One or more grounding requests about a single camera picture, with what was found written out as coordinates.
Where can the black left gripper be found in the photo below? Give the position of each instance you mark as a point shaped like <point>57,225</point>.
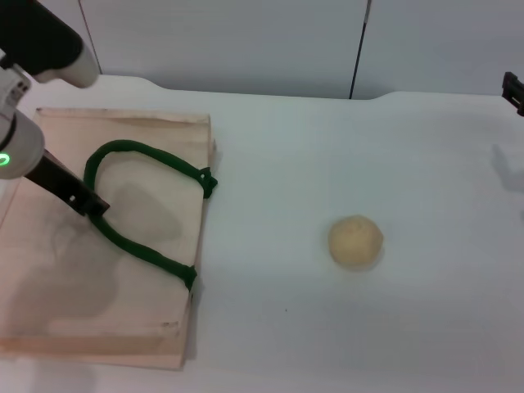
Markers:
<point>53,174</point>

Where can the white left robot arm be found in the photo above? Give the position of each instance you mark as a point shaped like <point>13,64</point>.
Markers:
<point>20,139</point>

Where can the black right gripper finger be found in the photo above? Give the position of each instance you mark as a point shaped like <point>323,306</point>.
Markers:
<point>518,92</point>

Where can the round egg yolk pastry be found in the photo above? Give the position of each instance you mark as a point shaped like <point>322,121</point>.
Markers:
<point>355,241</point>

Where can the black vertical wall strip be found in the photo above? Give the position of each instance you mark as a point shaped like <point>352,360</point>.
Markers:
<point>360,45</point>

